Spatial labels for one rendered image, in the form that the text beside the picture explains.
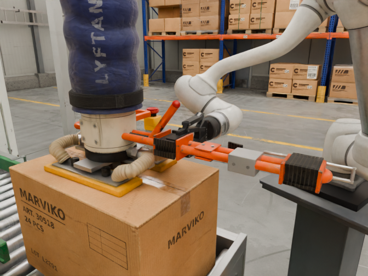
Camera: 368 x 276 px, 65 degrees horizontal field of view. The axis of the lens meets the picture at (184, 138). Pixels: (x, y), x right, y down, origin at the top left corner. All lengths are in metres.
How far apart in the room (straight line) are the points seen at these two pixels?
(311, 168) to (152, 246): 0.42
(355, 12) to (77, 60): 0.81
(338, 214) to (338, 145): 0.28
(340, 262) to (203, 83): 0.96
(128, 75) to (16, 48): 9.66
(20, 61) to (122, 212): 9.88
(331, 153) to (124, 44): 0.95
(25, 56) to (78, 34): 9.75
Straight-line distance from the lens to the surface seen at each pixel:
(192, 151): 0.76
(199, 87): 1.08
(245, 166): 0.70
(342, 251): 1.48
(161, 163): 0.97
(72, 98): 0.91
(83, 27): 0.85
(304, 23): 1.14
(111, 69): 0.84
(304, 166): 0.67
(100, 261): 0.89
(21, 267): 1.34
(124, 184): 0.85
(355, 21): 1.05
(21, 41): 10.56
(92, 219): 0.83
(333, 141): 1.35
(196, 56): 8.91
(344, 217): 1.24
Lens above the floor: 1.35
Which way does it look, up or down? 18 degrees down
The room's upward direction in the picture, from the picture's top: straight up
